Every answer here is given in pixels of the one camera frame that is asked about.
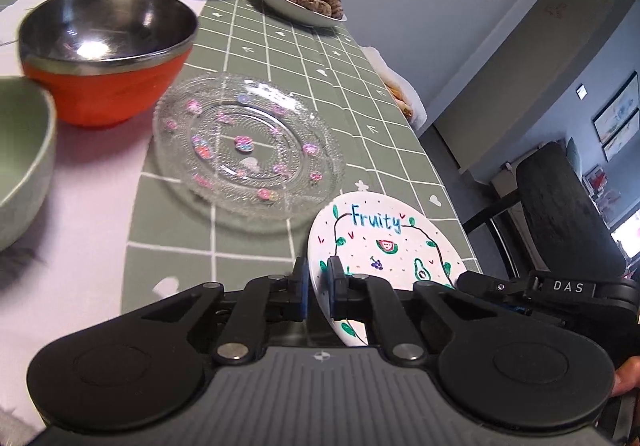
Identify green grid tablecloth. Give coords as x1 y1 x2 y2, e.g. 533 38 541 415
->
0 0 484 422

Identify lit screen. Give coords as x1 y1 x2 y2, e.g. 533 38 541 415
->
610 211 640 263

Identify black chair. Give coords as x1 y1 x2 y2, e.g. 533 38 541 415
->
461 141 628 284

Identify framed wall picture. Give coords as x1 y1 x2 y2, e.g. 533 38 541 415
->
592 70 640 143
602 110 640 163

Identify clear bag of orange snacks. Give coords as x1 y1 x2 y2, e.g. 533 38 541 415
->
366 47 429 133

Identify white fruit-print plate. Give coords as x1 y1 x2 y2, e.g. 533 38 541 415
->
306 192 469 348

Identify person's right hand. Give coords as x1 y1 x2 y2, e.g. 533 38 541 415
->
611 355 640 400

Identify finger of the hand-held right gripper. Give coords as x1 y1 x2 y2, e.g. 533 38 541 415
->
457 271 538 309
492 300 571 327

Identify clear glass plate pink flowers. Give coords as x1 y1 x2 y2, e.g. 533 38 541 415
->
152 72 346 233

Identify orange bowl with steel inside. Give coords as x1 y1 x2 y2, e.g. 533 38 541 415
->
18 0 200 129

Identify green ceramic bowl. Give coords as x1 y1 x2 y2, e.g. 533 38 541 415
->
0 76 58 253

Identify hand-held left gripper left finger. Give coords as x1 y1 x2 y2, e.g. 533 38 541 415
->
185 256 310 365

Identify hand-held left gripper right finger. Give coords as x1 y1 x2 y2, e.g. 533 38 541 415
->
326 256 454 362

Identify white printed table runner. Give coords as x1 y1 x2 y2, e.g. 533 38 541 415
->
0 0 213 422

